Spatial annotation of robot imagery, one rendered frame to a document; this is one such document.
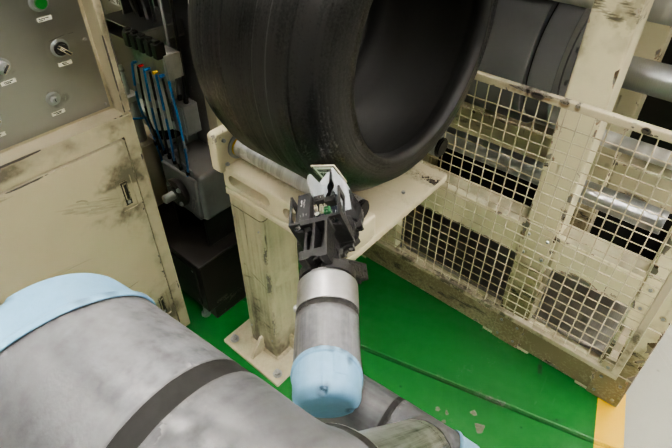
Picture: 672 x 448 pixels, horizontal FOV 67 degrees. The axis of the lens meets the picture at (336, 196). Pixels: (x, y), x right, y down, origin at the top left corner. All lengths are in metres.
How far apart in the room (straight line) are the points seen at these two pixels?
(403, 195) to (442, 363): 0.84
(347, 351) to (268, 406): 0.30
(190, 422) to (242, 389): 0.03
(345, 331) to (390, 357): 1.26
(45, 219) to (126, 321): 1.06
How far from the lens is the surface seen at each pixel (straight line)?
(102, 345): 0.29
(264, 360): 1.81
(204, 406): 0.26
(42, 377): 0.30
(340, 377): 0.55
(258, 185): 1.08
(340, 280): 0.61
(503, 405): 1.81
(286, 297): 1.63
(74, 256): 1.44
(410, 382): 1.79
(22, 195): 1.30
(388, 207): 1.11
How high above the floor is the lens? 1.51
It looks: 39 degrees down
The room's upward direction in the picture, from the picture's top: straight up
